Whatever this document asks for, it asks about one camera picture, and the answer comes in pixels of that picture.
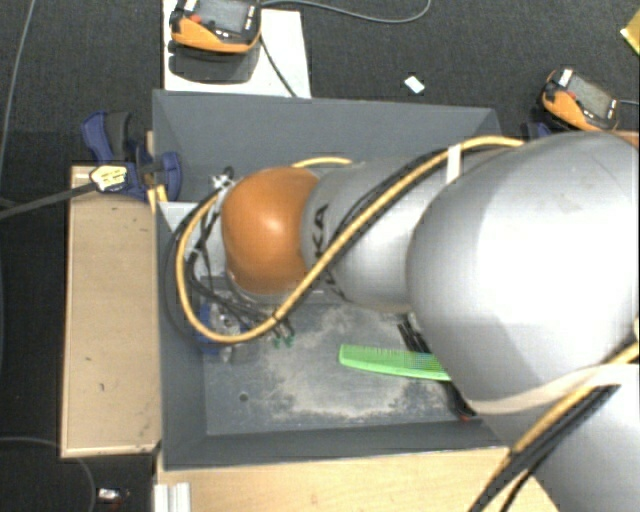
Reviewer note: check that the blue object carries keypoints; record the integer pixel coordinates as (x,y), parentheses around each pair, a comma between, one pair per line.
(204,325)

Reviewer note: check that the pale wood flat board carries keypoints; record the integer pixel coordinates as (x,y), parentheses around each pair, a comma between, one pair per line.
(110,300)

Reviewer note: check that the grey metal bin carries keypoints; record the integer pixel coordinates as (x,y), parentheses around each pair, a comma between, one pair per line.
(325,400)

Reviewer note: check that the green comb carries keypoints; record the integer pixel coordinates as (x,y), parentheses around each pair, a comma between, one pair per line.
(380,361)

